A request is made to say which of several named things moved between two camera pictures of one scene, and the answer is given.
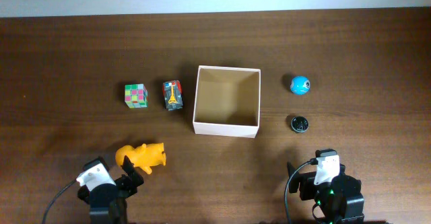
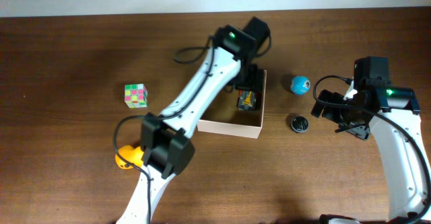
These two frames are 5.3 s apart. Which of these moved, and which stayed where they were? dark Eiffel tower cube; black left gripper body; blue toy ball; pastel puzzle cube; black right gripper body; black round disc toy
Moved: black left gripper body; dark Eiffel tower cube; black right gripper body
Stayed: black round disc toy; pastel puzzle cube; blue toy ball
